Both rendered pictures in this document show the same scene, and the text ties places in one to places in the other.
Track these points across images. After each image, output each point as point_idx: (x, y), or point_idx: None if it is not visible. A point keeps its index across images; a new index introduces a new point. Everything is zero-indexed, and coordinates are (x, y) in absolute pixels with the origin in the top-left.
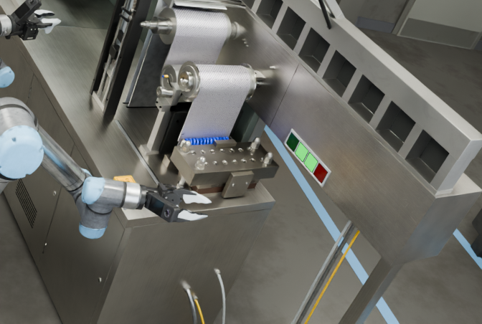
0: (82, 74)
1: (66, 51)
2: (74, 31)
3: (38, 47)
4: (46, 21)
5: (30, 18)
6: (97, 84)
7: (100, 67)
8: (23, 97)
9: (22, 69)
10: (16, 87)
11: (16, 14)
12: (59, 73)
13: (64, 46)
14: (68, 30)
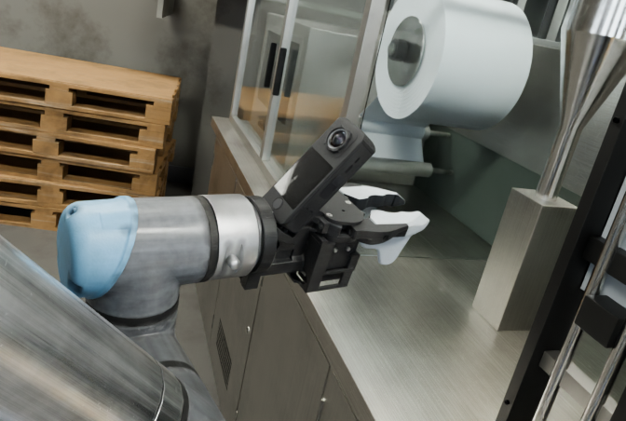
0: (451, 373)
1: (401, 310)
2: (406, 264)
3: (339, 303)
4: (387, 221)
5: (332, 208)
6: (518, 416)
7: (532, 364)
8: (306, 415)
9: (305, 350)
10: (292, 387)
11: (283, 194)
12: (395, 373)
13: (393, 297)
14: (395, 264)
